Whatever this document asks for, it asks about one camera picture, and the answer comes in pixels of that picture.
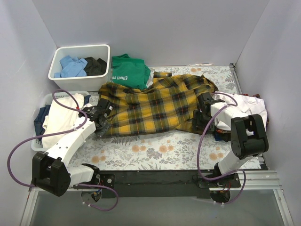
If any yellow plaid long sleeve shirt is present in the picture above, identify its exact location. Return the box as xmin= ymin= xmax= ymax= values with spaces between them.
xmin=98 ymin=72 xmax=218 ymax=137

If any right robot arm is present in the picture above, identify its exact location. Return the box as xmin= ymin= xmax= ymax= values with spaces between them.
xmin=192 ymin=92 xmax=269 ymax=187

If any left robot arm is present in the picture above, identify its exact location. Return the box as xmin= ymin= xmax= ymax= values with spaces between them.
xmin=32 ymin=98 xmax=113 ymax=196

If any white folded garment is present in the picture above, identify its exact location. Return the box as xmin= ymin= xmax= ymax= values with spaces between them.
xmin=41 ymin=93 xmax=84 ymax=148

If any white folded shirt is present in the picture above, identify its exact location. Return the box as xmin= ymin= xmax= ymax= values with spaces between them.
xmin=211 ymin=92 xmax=268 ymax=131

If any floral tablecloth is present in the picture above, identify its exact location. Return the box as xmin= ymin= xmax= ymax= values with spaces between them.
xmin=69 ymin=66 xmax=239 ymax=170

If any black garment in bin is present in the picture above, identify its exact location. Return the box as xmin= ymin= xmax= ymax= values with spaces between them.
xmin=84 ymin=57 xmax=107 ymax=76

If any white plastic bin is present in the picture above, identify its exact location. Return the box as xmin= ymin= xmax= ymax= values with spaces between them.
xmin=48 ymin=44 xmax=111 ymax=91

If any green printed shirt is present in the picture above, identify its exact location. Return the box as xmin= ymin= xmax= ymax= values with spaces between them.
xmin=111 ymin=54 xmax=151 ymax=90

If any light blue shirt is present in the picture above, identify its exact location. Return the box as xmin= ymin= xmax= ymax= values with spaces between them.
xmin=54 ymin=56 xmax=87 ymax=78

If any navy blue garment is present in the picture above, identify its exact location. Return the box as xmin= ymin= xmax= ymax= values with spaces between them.
xmin=33 ymin=105 xmax=51 ymax=136

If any white laundry basket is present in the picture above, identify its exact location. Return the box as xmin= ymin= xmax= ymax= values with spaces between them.
xmin=31 ymin=91 xmax=90 ymax=152

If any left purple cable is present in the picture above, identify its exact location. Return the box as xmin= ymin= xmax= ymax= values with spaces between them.
xmin=7 ymin=89 xmax=119 ymax=211

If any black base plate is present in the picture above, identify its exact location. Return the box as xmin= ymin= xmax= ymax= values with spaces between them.
xmin=72 ymin=169 xmax=242 ymax=200

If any aluminium frame rail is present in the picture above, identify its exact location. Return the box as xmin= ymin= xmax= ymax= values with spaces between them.
xmin=21 ymin=170 xmax=294 ymax=226

